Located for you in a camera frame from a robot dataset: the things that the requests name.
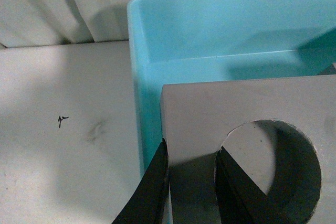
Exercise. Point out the gray cube with round hole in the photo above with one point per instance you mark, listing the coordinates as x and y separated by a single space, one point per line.
281 132

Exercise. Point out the gray cube with square hole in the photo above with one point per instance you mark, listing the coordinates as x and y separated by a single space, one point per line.
330 70

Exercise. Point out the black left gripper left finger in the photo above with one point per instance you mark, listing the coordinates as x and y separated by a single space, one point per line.
147 204

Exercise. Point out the light blue plastic box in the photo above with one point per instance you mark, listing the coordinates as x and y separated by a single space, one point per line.
186 41

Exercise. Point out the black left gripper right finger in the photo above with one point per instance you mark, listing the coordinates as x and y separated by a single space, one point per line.
239 199

